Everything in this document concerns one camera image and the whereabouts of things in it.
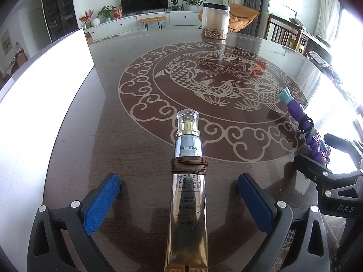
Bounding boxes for orange lounge chair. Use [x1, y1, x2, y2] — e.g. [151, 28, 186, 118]
[228, 3, 260, 33]

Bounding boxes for red flowers in white vase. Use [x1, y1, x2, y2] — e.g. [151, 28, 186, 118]
[79, 9, 101, 29]

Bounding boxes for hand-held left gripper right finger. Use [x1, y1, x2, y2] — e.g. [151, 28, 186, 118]
[237, 173, 341, 272]

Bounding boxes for wooden side table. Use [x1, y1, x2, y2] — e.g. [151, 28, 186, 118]
[300, 28, 333, 66]

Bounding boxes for black television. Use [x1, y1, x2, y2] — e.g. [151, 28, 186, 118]
[120, 0, 169, 15]

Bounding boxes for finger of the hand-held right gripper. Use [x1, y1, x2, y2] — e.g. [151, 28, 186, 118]
[293, 153, 363, 202]
[324, 133, 363, 160]

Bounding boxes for white board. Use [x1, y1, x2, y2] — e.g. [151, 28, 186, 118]
[0, 28, 108, 262]

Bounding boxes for clear jar with black lid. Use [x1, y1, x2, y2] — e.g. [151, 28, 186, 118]
[200, 2, 231, 40]

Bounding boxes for large plant in white pot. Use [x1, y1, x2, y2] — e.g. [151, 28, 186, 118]
[181, 0, 206, 12]

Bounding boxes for brown hair tie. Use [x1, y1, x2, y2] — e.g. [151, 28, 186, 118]
[170, 156, 210, 175]

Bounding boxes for wooden dining chair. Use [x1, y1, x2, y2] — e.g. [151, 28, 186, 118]
[266, 13, 310, 55]

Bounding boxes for black hair tie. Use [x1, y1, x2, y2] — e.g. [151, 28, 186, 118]
[297, 114, 316, 134]

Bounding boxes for framed wall painting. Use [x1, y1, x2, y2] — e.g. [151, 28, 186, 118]
[1, 29, 13, 55]

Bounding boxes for wooden bench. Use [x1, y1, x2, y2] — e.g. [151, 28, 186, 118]
[136, 16, 167, 31]

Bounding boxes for dark display cabinet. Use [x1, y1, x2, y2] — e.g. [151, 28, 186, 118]
[41, 0, 79, 45]

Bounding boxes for gold cream tube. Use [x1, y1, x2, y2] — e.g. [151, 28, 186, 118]
[164, 109, 209, 272]

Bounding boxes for white television cabinet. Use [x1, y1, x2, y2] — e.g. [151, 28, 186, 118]
[83, 9, 204, 42]

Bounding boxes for purple mermaid toy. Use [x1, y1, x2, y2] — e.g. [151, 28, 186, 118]
[278, 87, 331, 167]

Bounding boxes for green potted plant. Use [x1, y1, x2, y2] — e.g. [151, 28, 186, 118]
[97, 5, 114, 22]

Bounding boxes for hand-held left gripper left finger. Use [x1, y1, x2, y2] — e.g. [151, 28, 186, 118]
[27, 172, 121, 272]

